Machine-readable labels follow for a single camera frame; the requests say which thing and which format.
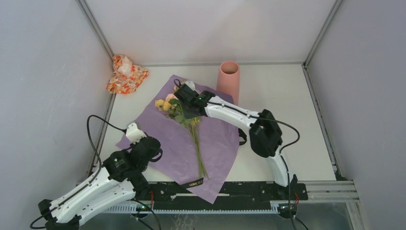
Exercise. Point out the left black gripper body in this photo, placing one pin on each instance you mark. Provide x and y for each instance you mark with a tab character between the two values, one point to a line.
143	166

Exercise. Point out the pink rose stem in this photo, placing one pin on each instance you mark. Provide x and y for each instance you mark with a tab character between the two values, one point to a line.
170	96

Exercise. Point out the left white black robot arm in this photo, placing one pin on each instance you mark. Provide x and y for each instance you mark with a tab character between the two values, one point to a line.
93	196

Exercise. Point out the black printed ribbon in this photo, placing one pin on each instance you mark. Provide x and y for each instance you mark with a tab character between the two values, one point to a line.
193	183

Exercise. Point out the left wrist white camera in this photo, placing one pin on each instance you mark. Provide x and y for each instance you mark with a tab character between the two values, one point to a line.
134	134

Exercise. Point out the pink paper flower bouquet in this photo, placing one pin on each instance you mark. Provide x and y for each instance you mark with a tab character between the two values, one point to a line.
218	141

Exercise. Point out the yellow rose stem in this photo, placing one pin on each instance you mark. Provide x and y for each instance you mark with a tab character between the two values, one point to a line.
167	107

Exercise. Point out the pink cylindrical vase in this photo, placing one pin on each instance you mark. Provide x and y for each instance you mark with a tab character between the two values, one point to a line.
228	80

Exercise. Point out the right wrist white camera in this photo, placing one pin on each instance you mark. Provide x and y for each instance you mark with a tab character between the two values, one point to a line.
190	84

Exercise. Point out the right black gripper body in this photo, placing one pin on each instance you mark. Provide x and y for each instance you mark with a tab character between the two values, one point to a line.
189	112

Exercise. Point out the wrist white camera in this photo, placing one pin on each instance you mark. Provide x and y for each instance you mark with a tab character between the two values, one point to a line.
190	84
134	134

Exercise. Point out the green leafy bud stem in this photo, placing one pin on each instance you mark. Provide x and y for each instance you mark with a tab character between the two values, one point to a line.
193	126

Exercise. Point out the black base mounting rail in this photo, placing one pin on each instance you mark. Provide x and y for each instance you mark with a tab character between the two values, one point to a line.
233	196

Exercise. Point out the orange floral crumpled cloth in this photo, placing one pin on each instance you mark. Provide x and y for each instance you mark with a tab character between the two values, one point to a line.
126	76

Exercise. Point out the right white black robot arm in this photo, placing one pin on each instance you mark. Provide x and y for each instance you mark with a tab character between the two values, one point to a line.
265	135

